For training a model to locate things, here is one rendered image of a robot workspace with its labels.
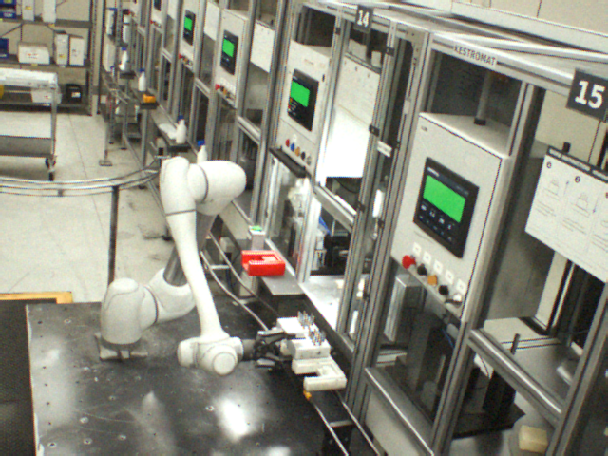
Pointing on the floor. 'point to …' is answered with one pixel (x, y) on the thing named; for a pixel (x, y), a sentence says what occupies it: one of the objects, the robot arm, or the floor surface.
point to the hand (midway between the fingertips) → (295, 347)
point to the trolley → (41, 148)
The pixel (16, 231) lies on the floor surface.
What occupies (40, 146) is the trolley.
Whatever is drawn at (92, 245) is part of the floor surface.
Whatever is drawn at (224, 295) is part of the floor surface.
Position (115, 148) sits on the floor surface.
